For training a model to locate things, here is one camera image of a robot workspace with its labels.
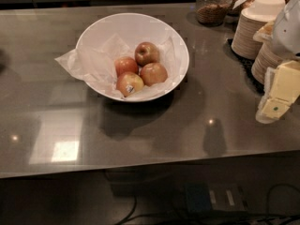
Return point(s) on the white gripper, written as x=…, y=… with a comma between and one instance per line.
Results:
x=288, y=32

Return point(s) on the dark box under table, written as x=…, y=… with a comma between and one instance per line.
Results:
x=215, y=199

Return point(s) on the front apple with sticker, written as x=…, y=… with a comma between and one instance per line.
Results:
x=129, y=83

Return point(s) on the back paper bowl stack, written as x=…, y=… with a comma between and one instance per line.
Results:
x=252, y=18

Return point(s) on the glass jar with grains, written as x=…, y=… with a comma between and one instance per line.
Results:
x=212, y=12

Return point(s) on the black mat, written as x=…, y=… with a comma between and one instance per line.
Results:
x=246, y=65

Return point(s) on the red apple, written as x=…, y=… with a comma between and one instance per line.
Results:
x=125, y=64
x=153, y=73
x=146, y=53

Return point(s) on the paper bowl stack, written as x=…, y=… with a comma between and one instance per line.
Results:
x=264, y=60
x=252, y=18

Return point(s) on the white round bowl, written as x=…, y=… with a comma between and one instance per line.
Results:
x=136, y=28

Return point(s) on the front paper bowl stack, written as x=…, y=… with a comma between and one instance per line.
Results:
x=264, y=60

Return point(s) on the white paper liner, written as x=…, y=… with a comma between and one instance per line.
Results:
x=95, y=67

